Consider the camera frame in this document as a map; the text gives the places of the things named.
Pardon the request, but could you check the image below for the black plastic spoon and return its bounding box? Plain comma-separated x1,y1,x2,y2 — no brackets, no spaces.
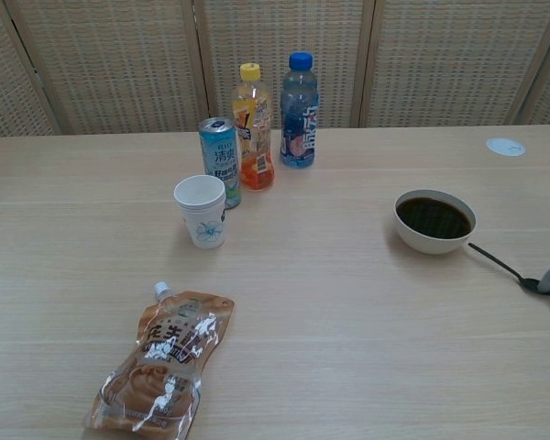
467,242,550,296

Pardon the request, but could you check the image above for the white cup of dark liquid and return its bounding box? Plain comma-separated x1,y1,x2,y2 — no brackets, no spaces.
393,188,478,256

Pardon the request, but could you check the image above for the white round table grommet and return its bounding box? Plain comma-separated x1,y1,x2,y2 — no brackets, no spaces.
485,137,526,158

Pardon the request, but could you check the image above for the blue-capped blue drink bottle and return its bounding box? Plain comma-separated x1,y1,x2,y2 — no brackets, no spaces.
280,51,321,168

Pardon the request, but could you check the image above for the yellow-capped orange drink bottle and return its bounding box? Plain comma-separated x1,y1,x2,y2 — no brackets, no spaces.
231,62,276,193

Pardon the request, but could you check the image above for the white paper cup blue flower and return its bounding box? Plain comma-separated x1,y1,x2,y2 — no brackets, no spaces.
173,174,227,250

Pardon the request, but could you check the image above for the light blue drink can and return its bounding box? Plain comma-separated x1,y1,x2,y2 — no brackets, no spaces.
198,116,243,211

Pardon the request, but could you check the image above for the brown spout drink pouch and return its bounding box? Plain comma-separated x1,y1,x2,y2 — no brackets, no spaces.
82,280,236,435

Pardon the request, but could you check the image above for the woven wooden folding screen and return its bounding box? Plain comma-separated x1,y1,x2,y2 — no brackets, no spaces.
0,0,550,143

